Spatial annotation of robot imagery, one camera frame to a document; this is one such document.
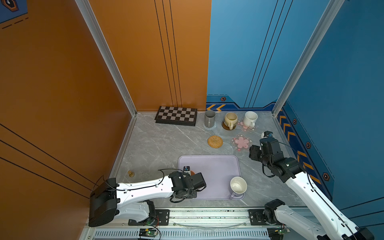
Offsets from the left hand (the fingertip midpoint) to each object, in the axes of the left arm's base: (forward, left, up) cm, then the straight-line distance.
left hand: (194, 191), depth 77 cm
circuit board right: (-17, -40, -5) cm, 43 cm away
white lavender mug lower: (+4, -25, -4) cm, 25 cm away
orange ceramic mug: (+8, +1, +4) cm, 9 cm away
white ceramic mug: (+49, -39, +4) cm, 62 cm away
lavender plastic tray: (+15, -14, -7) cm, 22 cm away
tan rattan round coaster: (+34, -14, -4) cm, 37 cm away
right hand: (+18, -31, +14) cm, 39 cm away
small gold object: (+10, +37, -3) cm, 38 cm away
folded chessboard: (+56, +14, -1) cm, 58 cm away
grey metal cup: (+46, -10, +6) cm, 47 cm away
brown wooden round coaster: (+47, -21, -3) cm, 52 cm away
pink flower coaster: (+46, -37, -4) cm, 59 cm away
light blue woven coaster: (+45, -10, -3) cm, 46 cm away
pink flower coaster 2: (+34, -32, -5) cm, 47 cm away
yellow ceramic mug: (+48, -25, +3) cm, 54 cm away
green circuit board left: (-17, +21, -5) cm, 28 cm away
